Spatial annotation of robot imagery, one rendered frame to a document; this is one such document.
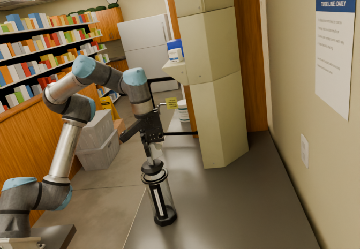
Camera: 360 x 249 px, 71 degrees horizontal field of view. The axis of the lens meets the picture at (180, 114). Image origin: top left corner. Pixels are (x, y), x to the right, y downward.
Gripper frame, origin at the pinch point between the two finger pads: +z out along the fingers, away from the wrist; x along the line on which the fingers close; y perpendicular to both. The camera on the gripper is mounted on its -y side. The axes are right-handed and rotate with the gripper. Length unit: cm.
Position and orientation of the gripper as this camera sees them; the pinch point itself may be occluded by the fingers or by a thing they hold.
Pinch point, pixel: (150, 160)
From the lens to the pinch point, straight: 100.0
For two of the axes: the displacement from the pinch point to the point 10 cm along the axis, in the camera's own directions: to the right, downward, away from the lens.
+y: 9.8, -2.1, 0.3
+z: 1.8, 9.1, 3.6
